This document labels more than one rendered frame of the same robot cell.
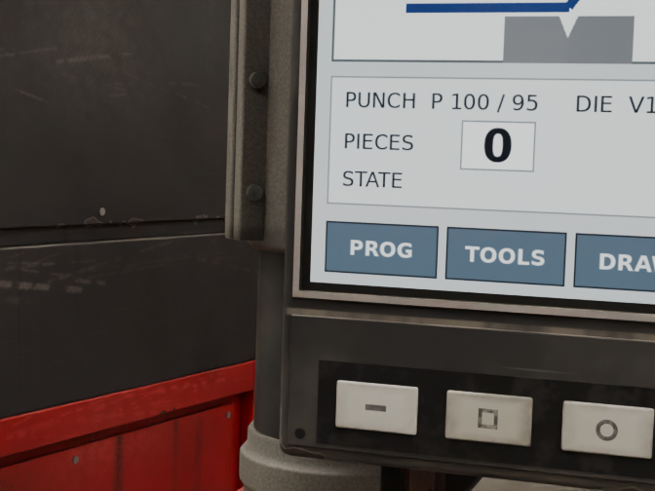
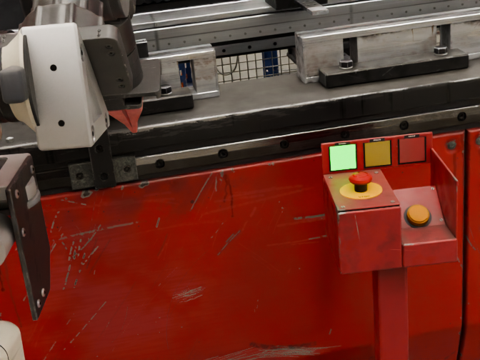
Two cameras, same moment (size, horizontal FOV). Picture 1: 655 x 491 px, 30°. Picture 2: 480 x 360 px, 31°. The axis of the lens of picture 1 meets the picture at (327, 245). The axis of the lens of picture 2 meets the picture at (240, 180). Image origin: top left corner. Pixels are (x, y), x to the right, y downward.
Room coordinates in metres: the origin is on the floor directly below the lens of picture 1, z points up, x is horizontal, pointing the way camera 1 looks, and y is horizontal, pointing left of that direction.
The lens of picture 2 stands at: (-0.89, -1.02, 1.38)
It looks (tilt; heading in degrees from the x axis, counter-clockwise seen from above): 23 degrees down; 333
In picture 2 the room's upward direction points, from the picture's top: 6 degrees counter-clockwise
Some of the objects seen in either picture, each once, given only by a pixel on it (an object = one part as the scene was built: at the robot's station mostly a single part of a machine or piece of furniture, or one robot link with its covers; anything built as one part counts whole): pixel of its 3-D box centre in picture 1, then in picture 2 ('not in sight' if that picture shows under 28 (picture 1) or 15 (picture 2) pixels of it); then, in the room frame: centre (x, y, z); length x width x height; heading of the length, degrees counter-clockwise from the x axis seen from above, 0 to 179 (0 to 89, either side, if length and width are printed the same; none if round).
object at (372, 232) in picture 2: not in sight; (387, 201); (0.19, -1.86, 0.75); 0.20 x 0.16 x 0.18; 64
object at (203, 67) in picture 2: not in sight; (118, 83); (0.68, -1.58, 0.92); 0.39 x 0.06 x 0.10; 72
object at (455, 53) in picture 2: not in sight; (393, 68); (0.45, -2.08, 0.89); 0.30 x 0.05 x 0.03; 72
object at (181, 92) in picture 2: not in sight; (114, 108); (0.63, -1.55, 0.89); 0.30 x 0.05 x 0.03; 72
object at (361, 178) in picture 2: not in sight; (361, 183); (0.21, -1.81, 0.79); 0.04 x 0.04 x 0.04
